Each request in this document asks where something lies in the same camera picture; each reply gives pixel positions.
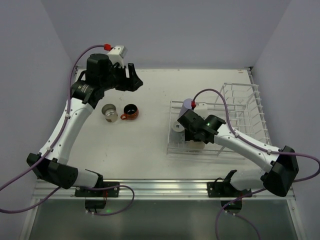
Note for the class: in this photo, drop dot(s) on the grey mug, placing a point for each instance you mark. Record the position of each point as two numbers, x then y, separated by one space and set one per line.
177 133

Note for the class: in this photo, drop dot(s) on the white wire dish rack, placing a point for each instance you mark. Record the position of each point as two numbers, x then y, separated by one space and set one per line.
245 112

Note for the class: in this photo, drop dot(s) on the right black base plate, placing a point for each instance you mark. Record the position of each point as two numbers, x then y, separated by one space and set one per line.
222 188

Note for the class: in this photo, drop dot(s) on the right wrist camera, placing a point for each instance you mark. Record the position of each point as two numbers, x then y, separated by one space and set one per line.
201 109

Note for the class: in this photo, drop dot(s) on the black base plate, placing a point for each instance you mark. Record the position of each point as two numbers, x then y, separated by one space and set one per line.
222 188
107 189

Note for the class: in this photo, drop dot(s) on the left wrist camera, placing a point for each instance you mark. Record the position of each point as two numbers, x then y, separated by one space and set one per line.
117 54

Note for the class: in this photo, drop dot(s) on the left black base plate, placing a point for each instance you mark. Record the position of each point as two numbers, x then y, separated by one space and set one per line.
107 189

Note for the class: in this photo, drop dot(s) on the beige plastic cup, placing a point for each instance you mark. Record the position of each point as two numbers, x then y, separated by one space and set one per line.
195 146

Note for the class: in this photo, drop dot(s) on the aluminium mounting rail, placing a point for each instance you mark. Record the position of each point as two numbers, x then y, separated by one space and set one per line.
154 189

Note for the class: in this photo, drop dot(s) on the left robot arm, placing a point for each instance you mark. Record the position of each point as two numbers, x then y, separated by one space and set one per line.
50 164

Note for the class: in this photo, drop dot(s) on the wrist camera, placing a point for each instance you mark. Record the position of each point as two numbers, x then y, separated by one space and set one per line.
201 109
117 54

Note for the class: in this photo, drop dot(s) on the lavender plastic cup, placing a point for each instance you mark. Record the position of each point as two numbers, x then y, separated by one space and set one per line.
188 104

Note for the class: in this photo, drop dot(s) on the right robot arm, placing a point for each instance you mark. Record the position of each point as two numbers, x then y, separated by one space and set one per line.
278 168

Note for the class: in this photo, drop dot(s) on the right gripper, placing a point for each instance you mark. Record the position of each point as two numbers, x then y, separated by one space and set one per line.
191 135

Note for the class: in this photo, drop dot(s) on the orange ceramic mug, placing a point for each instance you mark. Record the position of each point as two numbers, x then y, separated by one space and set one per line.
130 112

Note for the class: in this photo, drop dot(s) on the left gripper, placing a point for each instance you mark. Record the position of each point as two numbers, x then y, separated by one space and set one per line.
124 80

